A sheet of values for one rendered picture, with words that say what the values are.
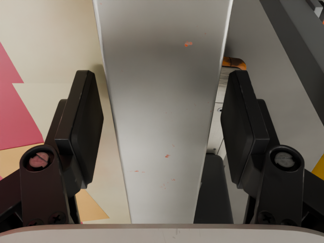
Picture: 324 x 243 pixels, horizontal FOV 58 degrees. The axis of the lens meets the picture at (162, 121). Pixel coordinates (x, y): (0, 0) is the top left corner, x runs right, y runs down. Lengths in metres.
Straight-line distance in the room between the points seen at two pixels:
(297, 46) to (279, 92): 1.11
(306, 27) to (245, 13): 0.81
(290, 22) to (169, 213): 0.33
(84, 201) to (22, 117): 0.10
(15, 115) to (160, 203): 0.09
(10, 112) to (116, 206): 0.12
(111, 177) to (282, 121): 1.51
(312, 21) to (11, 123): 0.38
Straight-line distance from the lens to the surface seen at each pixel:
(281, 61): 1.41
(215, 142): 1.27
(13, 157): 0.21
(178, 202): 0.16
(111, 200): 0.24
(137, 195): 0.16
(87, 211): 0.26
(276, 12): 0.50
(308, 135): 1.84
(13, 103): 0.17
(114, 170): 0.20
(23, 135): 0.19
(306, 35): 0.42
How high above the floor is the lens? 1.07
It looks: 43 degrees down
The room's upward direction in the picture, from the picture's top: 180 degrees counter-clockwise
